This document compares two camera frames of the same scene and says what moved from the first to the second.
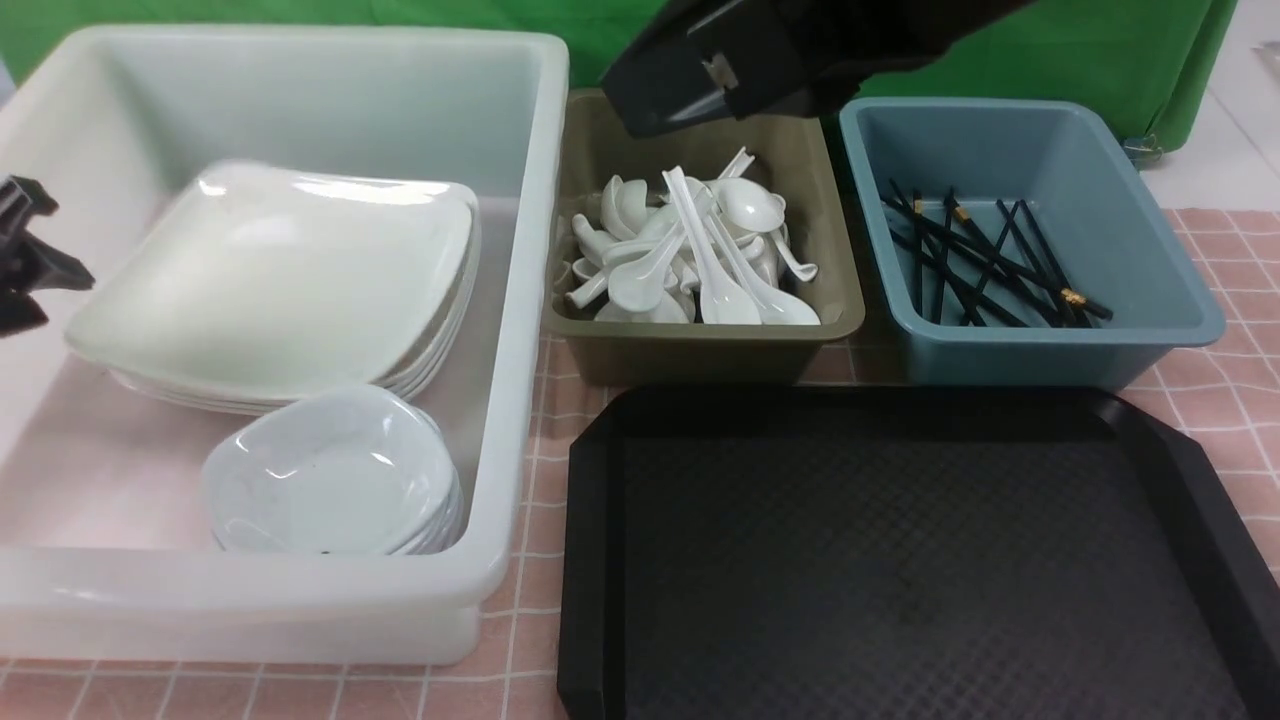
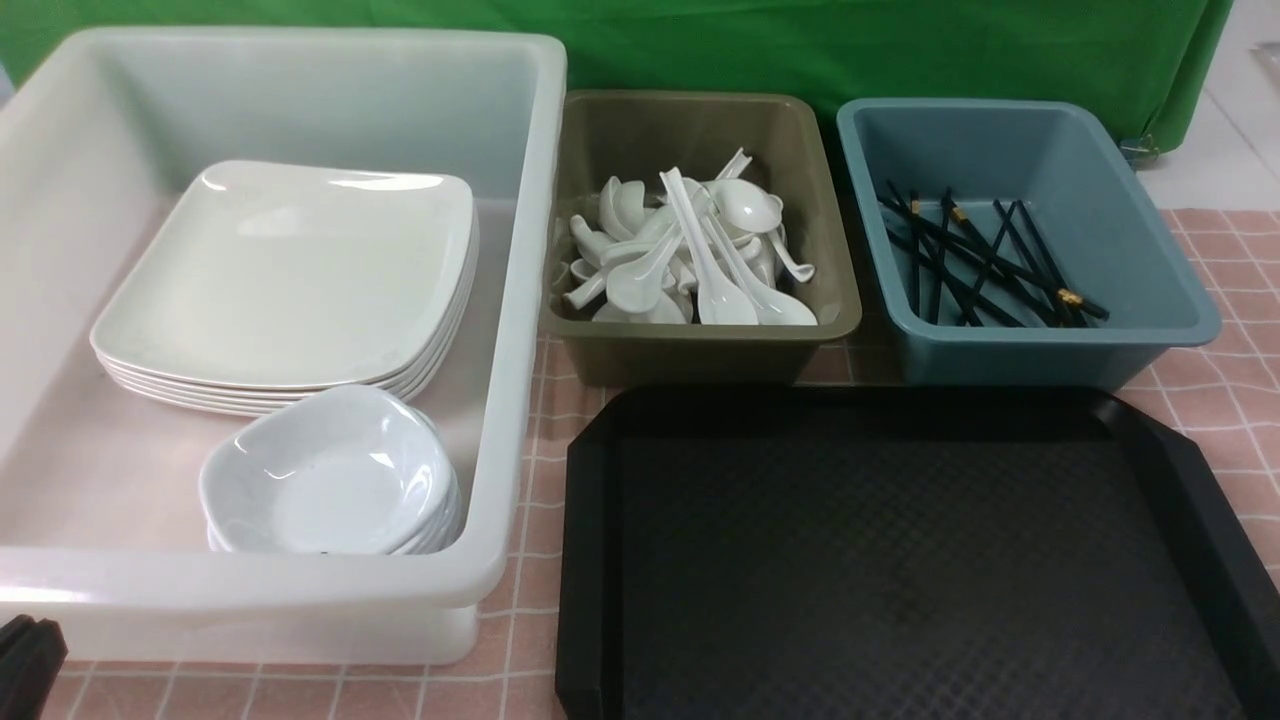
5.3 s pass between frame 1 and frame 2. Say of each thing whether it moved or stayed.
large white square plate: stayed
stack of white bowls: stayed
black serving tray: stayed
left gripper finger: moved
